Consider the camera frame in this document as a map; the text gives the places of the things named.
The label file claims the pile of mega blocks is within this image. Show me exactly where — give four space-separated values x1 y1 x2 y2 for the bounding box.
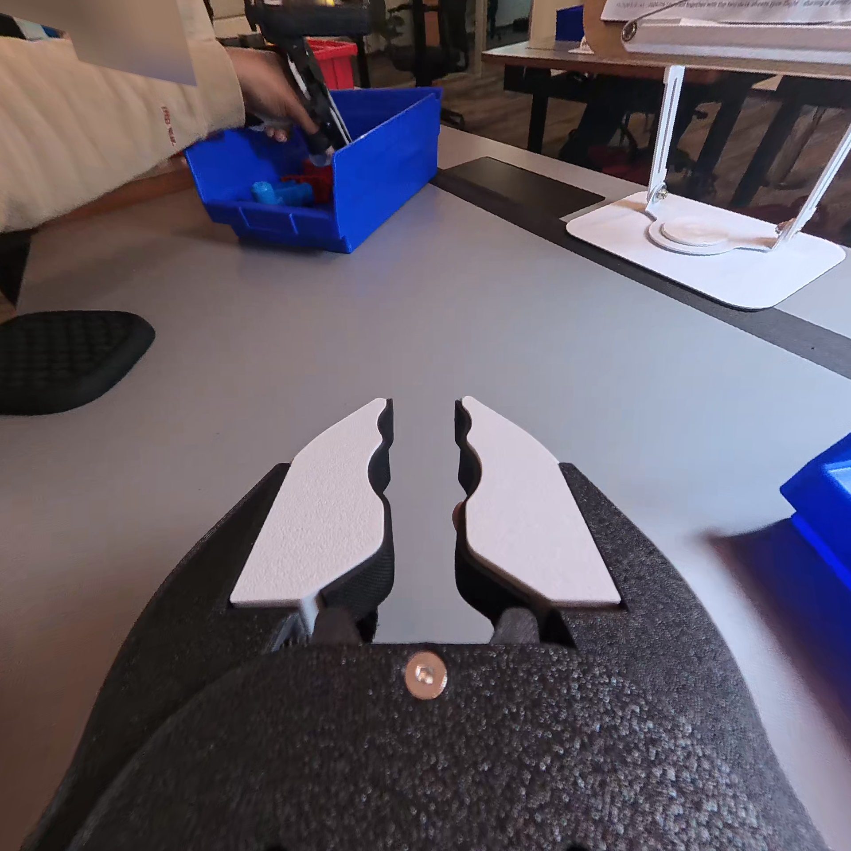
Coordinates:
250 158 334 209

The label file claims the black armrest pad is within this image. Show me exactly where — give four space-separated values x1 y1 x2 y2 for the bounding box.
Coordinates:
0 310 157 417

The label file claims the person's left forearm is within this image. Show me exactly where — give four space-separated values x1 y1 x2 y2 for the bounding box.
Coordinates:
0 33 248 235

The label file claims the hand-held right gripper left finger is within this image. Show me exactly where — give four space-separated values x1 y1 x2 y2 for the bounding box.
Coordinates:
229 398 395 642

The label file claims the white document stand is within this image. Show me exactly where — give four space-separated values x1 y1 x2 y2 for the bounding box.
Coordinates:
565 16 851 312

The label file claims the black office chair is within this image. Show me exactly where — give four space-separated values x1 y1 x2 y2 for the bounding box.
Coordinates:
369 0 472 87

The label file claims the wooden desk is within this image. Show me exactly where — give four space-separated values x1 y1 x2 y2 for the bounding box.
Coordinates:
481 40 851 207

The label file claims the red plastic bin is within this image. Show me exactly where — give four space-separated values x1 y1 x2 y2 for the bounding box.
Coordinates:
304 38 359 91

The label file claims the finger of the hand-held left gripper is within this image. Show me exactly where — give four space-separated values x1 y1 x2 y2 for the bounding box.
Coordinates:
298 62 354 167

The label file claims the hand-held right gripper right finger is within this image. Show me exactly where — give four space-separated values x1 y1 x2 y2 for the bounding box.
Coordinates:
454 396 622 622

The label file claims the printed instruction sheet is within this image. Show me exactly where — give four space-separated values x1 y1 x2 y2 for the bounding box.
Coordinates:
600 0 851 26

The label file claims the person's left hand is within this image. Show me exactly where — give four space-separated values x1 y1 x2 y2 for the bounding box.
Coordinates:
226 47 319 144

